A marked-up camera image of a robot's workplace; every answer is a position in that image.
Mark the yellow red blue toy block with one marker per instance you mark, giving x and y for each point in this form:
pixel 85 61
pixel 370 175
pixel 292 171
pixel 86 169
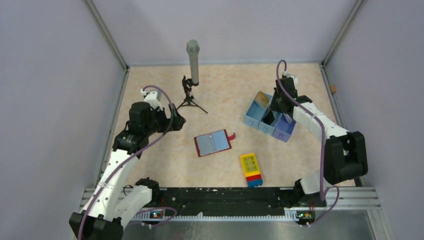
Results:
pixel 251 170

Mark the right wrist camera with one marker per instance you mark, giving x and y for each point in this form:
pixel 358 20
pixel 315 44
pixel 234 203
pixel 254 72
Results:
pixel 289 75

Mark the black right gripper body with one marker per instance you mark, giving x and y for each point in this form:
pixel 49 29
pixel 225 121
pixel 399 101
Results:
pixel 275 104

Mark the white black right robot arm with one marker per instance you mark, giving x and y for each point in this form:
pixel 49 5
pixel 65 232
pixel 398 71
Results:
pixel 343 154

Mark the blue three-slot card box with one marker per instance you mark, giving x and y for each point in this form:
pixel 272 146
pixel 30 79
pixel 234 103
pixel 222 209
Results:
pixel 259 116

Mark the black tripod stand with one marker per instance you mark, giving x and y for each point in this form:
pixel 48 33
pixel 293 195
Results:
pixel 188 101

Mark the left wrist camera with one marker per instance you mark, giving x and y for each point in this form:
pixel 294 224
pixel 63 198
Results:
pixel 152 98

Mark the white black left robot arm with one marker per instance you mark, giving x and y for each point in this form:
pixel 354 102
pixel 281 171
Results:
pixel 105 216

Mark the red leather card holder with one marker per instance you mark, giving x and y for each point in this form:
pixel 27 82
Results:
pixel 214 142

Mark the grey microphone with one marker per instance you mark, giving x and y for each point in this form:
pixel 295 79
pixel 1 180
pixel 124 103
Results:
pixel 193 49

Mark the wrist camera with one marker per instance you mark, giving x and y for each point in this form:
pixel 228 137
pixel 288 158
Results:
pixel 289 75
pixel 152 98

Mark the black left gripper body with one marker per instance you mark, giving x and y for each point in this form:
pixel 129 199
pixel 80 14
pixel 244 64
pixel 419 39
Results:
pixel 159 122

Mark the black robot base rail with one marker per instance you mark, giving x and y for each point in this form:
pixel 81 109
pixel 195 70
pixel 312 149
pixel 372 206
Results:
pixel 233 201

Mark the small tan object on rail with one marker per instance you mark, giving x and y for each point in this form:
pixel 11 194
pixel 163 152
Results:
pixel 332 88

